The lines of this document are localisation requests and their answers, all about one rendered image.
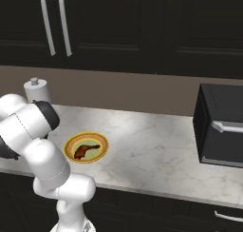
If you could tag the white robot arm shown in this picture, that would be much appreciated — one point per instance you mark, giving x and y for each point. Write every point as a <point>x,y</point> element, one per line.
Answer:
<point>41,153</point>

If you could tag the yellow green rimmed plate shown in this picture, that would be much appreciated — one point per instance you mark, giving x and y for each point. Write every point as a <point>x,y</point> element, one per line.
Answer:
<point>95,140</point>

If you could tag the brown chicken drumstick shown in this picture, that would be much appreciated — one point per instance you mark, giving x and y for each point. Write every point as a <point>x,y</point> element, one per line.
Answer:
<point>83,150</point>

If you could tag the dark cupboard door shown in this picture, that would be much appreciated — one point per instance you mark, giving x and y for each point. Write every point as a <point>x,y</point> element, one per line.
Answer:
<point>25,26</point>
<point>205,29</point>
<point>110,26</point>

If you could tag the white paper towel roll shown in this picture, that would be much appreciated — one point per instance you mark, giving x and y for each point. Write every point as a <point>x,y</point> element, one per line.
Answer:
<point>37,90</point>

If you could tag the black microwave oven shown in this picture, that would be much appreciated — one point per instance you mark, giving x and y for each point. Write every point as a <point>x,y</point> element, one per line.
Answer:
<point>218,115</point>

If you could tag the dark base cupboard run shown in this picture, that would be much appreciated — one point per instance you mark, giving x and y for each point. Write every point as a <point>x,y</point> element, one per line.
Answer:
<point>110,212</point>

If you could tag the dark drawer front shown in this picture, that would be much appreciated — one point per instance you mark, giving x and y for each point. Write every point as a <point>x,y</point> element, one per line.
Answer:
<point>202,215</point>

